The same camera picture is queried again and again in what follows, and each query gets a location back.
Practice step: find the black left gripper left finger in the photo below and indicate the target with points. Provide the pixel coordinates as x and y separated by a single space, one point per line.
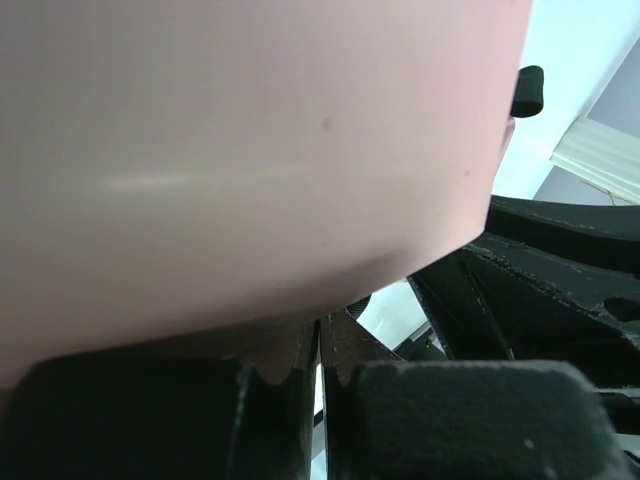
200 406

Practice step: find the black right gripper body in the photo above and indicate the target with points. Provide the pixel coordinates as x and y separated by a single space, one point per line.
546 281

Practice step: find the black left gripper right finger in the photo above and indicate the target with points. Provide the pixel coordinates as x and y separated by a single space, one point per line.
386 418

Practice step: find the pink wrapping paper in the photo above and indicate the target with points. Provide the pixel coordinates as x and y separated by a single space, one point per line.
174 166

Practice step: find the black printed ribbon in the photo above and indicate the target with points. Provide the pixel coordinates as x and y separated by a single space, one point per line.
528 98

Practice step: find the white ribbed ceramic vase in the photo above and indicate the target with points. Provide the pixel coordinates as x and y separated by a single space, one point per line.
603 157

